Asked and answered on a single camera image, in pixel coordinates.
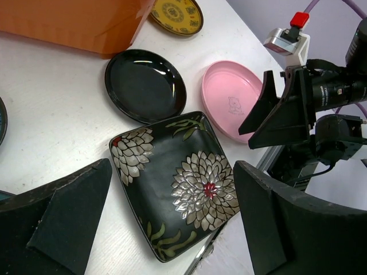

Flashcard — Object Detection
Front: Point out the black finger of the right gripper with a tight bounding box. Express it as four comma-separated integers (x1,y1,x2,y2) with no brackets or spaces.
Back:
248,69,309,149
239,70,279,135

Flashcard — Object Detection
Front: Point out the pink oval plate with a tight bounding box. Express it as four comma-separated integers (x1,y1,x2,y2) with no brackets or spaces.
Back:
201,60,262,143

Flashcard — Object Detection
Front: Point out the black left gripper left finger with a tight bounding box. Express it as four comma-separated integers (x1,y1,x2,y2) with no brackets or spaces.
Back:
1,158,112,274

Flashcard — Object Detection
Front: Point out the other arm black gripper body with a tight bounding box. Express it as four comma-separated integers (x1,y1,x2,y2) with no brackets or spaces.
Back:
280,59,366,143

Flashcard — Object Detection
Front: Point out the silver wrist camera red connector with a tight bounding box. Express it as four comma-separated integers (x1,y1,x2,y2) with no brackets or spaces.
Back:
263,12,310,67

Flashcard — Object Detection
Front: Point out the black square floral plate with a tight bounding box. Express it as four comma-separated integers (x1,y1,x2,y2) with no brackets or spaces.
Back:
110,111,239,262

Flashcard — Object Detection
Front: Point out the yellow patterned round plate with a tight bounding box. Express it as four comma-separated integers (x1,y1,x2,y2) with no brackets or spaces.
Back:
150,0,204,36

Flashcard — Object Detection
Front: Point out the blue floral round plate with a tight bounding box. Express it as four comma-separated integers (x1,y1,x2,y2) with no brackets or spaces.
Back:
0,98,8,144

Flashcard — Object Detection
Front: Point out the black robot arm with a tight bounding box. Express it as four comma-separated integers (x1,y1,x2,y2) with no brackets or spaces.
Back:
1,60,366,274

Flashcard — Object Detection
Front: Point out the orange plastic bin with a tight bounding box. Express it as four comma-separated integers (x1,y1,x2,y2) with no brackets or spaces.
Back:
1,0,154,58

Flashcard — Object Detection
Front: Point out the glossy black round plate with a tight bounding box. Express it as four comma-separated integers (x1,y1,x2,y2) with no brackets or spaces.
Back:
104,49,187,124

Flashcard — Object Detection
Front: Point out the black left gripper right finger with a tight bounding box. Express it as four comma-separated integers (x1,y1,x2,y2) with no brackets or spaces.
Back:
233,160,366,274

